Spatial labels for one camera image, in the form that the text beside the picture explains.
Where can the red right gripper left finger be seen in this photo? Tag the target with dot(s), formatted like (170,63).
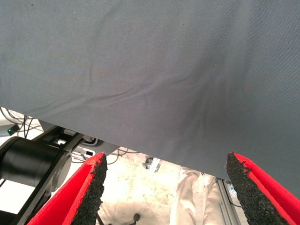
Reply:
(70,201)

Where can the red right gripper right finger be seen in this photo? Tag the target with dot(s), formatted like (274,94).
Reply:
(264,201)

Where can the aluminium profile piece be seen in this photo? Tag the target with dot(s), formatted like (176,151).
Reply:
(225,206)

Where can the grey panel with port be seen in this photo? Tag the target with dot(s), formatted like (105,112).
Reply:
(80,155)

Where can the black cylindrical robot torso joint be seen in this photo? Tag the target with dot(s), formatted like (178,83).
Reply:
(28,159)

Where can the black swivel chair base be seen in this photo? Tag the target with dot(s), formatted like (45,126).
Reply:
(137,216)

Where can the beige trouser leg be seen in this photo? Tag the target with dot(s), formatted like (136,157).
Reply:
(194,201)

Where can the grey caster wheel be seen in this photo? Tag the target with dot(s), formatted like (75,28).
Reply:
(152,165)

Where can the small black box green light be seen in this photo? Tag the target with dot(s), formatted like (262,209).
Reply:
(14,130)

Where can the dark grey table cloth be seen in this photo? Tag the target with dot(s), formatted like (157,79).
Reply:
(140,58)

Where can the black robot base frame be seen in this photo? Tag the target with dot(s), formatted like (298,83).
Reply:
(70,140)

